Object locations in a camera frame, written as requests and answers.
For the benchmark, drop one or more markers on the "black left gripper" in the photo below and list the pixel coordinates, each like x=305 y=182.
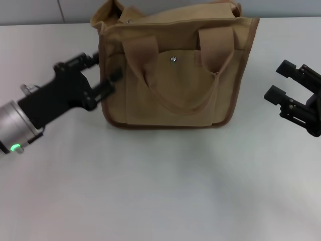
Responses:
x=62 y=95

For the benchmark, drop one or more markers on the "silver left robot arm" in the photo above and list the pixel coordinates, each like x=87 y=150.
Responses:
x=12 y=125

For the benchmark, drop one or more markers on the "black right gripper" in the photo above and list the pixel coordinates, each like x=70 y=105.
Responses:
x=316 y=99

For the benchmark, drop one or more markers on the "khaki canvas food bag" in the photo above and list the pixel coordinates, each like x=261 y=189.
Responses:
x=180 y=82

